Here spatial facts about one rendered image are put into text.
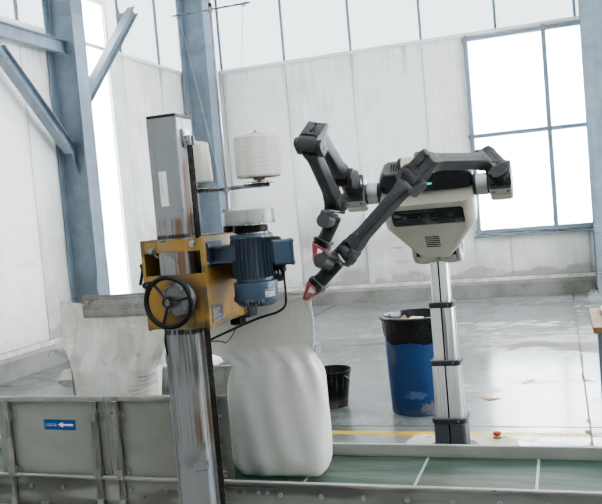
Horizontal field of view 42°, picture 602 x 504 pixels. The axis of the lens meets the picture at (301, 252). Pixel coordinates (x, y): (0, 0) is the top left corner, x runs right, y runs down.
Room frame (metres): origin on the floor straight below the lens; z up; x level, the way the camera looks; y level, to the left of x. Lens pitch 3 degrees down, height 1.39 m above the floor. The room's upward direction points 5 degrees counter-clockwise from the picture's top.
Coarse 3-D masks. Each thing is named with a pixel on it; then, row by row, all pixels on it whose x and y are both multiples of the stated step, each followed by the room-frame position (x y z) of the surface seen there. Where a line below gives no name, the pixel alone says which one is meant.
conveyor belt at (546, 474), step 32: (0, 448) 3.69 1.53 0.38; (288, 480) 2.90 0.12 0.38; (320, 480) 2.87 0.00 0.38; (352, 480) 2.84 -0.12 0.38; (384, 480) 2.81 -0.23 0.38; (416, 480) 2.78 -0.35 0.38; (448, 480) 2.75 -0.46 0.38; (480, 480) 2.72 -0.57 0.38; (512, 480) 2.70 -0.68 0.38; (544, 480) 2.67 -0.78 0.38; (576, 480) 2.65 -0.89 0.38
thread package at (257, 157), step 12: (240, 144) 2.77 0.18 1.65; (252, 144) 2.75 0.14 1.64; (264, 144) 2.75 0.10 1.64; (276, 144) 2.80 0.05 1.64; (240, 156) 2.77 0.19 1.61; (252, 156) 2.75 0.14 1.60; (264, 156) 2.75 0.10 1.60; (276, 156) 2.79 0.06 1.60; (240, 168) 2.77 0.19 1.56; (252, 168) 2.75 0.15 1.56; (264, 168) 2.75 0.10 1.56; (276, 168) 2.78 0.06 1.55
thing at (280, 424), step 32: (256, 320) 3.04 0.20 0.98; (288, 320) 2.99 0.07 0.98; (224, 352) 3.07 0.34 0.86; (256, 352) 3.02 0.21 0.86; (288, 352) 2.97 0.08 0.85; (256, 384) 2.96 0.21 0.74; (288, 384) 2.91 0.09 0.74; (320, 384) 2.91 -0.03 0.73; (256, 416) 2.95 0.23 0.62; (288, 416) 2.91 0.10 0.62; (320, 416) 2.91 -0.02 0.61; (256, 448) 2.95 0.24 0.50; (288, 448) 2.91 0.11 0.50; (320, 448) 2.90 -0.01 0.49
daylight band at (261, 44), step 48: (0, 0) 7.92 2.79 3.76; (144, 0) 10.75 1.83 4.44; (240, 0) 11.63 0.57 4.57; (288, 0) 11.39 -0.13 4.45; (336, 0) 11.16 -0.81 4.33; (384, 0) 10.94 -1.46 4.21; (432, 0) 10.73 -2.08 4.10; (480, 0) 10.53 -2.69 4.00; (528, 0) 10.33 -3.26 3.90; (576, 0) 10.14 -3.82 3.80; (144, 48) 10.63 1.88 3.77; (240, 48) 11.65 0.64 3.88; (288, 48) 11.41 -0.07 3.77; (336, 48) 11.18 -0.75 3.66
